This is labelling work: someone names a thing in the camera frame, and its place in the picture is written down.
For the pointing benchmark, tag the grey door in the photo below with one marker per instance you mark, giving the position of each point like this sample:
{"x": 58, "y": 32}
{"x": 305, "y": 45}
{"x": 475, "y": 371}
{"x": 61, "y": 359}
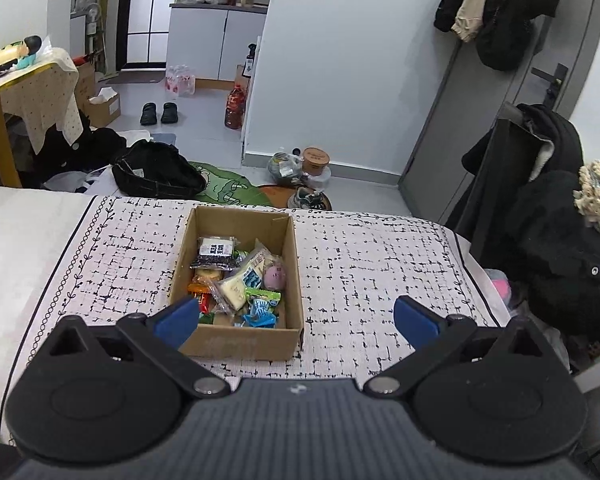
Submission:
{"x": 440, "y": 125}

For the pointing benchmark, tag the cream blue label snack packet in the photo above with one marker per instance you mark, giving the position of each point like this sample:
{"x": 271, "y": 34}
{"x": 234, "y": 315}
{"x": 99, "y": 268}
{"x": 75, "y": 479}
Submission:
{"x": 240, "y": 280}

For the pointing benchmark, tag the clear plastic bag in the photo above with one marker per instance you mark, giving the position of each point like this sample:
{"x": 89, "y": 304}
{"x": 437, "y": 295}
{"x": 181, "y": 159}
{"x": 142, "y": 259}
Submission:
{"x": 285, "y": 167}

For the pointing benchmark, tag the white paper bag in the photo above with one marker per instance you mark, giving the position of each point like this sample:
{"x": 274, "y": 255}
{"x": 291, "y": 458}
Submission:
{"x": 77, "y": 182}

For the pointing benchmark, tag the black bag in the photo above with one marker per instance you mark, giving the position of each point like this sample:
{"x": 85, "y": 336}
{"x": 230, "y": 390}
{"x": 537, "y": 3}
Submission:
{"x": 155, "y": 172}

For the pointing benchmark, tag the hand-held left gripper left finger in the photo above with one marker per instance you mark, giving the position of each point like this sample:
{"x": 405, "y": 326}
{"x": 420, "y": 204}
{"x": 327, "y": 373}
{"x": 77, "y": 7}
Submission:
{"x": 177, "y": 317}

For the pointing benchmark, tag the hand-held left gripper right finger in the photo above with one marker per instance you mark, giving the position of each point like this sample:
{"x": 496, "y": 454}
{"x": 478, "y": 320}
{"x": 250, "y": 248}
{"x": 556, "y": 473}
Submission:
{"x": 415, "y": 320}

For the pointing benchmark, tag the tall cardboard box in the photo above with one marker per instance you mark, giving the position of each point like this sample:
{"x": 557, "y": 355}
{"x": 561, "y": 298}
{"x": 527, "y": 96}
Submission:
{"x": 85, "y": 85}

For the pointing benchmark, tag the pile of black clothes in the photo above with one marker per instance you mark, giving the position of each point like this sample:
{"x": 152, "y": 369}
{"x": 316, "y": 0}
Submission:
{"x": 65, "y": 155}

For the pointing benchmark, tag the pack of water bottles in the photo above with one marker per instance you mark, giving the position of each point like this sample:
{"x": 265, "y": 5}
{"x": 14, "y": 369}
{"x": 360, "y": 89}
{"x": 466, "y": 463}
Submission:
{"x": 180, "y": 81}

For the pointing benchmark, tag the white bed sheet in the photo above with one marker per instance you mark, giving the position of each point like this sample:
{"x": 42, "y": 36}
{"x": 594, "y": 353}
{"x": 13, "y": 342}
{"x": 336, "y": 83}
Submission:
{"x": 25, "y": 240}

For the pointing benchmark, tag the orange yellow cake packet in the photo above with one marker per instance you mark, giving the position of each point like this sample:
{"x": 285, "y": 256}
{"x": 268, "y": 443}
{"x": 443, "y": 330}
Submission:
{"x": 205, "y": 279}

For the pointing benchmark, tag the white kitchen cabinet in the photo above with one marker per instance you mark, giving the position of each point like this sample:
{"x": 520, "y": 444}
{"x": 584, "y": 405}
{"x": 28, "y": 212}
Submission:
{"x": 205, "y": 40}

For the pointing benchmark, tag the red oil bottle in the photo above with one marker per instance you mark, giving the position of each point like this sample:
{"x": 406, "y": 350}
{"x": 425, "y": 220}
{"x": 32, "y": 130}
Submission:
{"x": 234, "y": 107}

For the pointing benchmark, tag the cardboard box with tissue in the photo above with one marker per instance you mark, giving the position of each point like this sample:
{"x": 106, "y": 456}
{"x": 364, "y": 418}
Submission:
{"x": 105, "y": 110}

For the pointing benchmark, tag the cream knitted scarf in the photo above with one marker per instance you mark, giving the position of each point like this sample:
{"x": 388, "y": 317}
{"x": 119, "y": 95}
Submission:
{"x": 597, "y": 200}

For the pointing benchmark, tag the spray bottle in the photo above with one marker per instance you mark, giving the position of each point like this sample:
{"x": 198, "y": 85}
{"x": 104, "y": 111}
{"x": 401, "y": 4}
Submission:
{"x": 249, "y": 62}

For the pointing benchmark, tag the brown round rug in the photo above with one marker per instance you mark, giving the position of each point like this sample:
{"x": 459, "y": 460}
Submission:
{"x": 275, "y": 197}

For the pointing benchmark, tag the grey sneakers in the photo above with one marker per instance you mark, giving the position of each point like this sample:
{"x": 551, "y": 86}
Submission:
{"x": 306, "y": 198}

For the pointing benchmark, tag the green rug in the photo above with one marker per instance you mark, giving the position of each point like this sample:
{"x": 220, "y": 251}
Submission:
{"x": 230, "y": 187}

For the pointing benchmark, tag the small lilac snack packet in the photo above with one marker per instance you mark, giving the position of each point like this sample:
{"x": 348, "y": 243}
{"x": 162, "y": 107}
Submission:
{"x": 275, "y": 276}

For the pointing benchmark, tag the cream dotted tablecloth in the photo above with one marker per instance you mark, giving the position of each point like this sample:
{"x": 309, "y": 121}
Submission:
{"x": 45, "y": 95}

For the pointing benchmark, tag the hanging beige garment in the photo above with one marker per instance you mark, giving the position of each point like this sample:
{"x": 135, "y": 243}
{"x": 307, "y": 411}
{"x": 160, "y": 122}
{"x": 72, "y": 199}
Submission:
{"x": 472, "y": 10}

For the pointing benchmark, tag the bright green snack packet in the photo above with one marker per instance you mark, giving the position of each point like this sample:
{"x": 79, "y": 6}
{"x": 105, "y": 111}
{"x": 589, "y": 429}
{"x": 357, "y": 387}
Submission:
{"x": 262, "y": 294}

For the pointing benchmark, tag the doll figure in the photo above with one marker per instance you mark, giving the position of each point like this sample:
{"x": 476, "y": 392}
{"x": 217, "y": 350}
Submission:
{"x": 12, "y": 52}

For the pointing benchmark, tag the red snack packet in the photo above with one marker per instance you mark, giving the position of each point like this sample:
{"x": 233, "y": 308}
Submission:
{"x": 205, "y": 303}

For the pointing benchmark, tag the white standing fan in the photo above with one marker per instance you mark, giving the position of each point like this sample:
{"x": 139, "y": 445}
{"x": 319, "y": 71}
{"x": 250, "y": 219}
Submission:
{"x": 92, "y": 17}

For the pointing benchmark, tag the black coat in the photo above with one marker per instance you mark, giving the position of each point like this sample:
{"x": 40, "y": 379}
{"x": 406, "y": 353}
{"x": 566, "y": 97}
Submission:
{"x": 555, "y": 260}

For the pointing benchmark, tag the clear plastic container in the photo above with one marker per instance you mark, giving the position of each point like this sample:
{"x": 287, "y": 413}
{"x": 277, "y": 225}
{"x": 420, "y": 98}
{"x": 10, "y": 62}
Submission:
{"x": 322, "y": 177}

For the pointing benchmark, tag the black framed glass door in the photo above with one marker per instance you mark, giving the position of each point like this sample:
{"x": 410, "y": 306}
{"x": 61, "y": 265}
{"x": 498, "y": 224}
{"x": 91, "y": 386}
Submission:
{"x": 145, "y": 15}

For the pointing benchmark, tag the white plastic bag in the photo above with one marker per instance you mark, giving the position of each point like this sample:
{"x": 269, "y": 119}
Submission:
{"x": 552, "y": 345}

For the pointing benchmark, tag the hanging black jacket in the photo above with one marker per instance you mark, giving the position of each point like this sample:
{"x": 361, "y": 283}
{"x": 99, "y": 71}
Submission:
{"x": 515, "y": 25}

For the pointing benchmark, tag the white black label snack packet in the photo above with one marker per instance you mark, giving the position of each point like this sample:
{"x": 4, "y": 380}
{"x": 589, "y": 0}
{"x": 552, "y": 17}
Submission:
{"x": 215, "y": 252}

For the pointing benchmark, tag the black fleece lined jacket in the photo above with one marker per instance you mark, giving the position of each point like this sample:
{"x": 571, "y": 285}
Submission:
{"x": 550, "y": 140}

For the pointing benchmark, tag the brown round container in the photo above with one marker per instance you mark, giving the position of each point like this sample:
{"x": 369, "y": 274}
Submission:
{"x": 315, "y": 158}

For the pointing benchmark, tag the light blue snack packet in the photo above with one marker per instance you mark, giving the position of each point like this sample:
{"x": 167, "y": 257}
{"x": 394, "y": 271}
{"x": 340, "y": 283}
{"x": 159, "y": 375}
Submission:
{"x": 266, "y": 305}

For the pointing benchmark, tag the yellow wooden table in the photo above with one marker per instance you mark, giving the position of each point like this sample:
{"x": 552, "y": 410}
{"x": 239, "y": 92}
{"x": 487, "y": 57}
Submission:
{"x": 0, "y": 140}

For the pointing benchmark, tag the pink item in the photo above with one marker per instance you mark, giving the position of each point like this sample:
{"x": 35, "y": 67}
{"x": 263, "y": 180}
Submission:
{"x": 500, "y": 287}

